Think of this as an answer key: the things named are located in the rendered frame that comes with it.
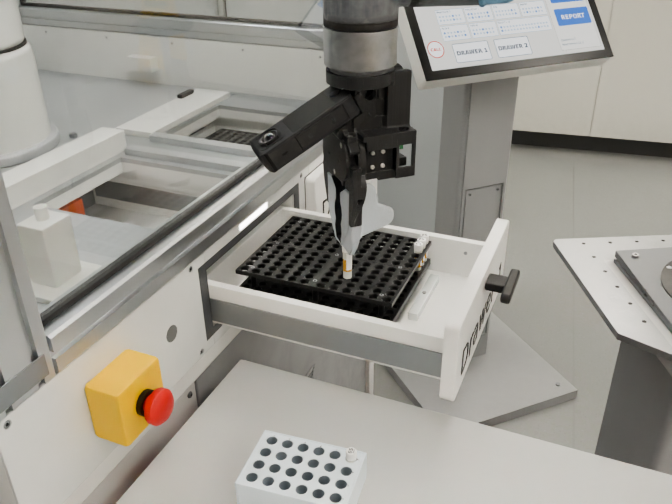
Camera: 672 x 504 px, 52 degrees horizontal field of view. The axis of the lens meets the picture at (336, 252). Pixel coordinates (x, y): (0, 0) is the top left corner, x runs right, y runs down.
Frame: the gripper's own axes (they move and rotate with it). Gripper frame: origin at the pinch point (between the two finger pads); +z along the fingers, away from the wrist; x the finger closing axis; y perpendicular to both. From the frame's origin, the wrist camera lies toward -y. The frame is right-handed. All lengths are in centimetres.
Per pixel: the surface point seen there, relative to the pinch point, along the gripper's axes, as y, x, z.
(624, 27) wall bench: 230, 208, 33
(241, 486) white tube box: -17.0, -13.3, 19.4
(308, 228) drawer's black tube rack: 3.0, 21.4, 9.0
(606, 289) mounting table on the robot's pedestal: 50, 8, 23
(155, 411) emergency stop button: -24.2, -8.3, 10.7
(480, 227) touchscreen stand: 72, 78, 50
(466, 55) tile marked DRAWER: 58, 70, -1
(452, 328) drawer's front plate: 8.3, -11.9, 6.6
